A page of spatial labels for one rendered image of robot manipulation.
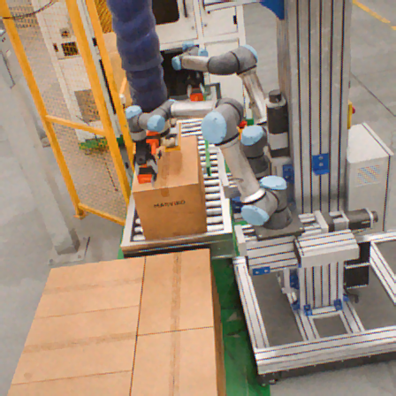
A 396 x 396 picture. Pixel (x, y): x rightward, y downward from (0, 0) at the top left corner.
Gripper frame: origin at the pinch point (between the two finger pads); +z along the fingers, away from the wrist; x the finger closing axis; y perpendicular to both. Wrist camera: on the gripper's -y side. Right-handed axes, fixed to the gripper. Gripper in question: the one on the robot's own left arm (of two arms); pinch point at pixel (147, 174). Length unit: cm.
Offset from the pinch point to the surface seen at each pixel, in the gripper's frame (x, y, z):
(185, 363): -10, -62, 69
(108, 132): 41, 97, 22
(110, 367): 27, -59, 70
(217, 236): -29, 23, 65
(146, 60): -3, 51, -40
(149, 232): 14, 29, 62
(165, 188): -2.1, 29.7, 30.0
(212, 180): -26, 91, 69
